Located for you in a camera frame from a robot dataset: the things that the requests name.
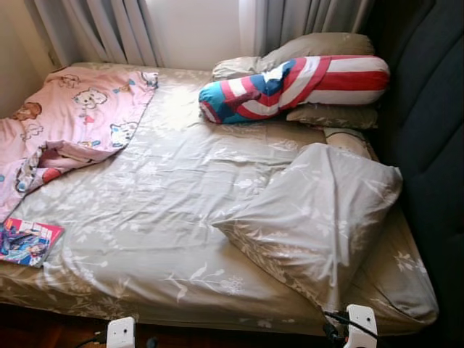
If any colourful comic book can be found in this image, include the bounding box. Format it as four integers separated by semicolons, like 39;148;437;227
0;217;65;268

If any large grey floral pillow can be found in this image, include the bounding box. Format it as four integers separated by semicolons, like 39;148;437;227
212;143;403;312

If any grey floral sheeted mattress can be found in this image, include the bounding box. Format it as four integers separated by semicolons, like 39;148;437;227
0;62;439;336

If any beige floral roll cushion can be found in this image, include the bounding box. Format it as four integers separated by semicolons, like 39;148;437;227
324;128;378;162

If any dark blue upholstered panel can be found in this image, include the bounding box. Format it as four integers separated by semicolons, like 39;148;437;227
377;0;464;348

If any taupe pillow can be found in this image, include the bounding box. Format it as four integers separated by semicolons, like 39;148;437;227
286;103;379;130
257;32;376;73

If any pink cartoon print blanket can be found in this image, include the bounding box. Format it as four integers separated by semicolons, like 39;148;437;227
0;64;159;222

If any red white blue bolster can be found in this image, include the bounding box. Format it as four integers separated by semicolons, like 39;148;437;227
198;55;391;125

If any small light floral pillow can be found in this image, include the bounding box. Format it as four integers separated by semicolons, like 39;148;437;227
212;57;263;80

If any grey curtain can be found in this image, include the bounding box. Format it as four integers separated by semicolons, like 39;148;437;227
25;0;164;67
254;0;374;55

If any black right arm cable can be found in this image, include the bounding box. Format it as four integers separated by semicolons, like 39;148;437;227
323;310;378;341

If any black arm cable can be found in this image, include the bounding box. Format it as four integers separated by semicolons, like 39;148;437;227
76;333;109;348
323;310;378;341

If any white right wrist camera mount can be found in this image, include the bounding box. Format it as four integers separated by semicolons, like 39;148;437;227
344;304;378;348

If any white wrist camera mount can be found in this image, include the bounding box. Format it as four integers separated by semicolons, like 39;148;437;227
344;304;378;348
107;317;137;348

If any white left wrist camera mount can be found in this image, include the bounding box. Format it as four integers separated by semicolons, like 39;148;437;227
107;317;137;348

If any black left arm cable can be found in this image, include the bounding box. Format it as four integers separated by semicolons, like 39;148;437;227
76;333;109;348

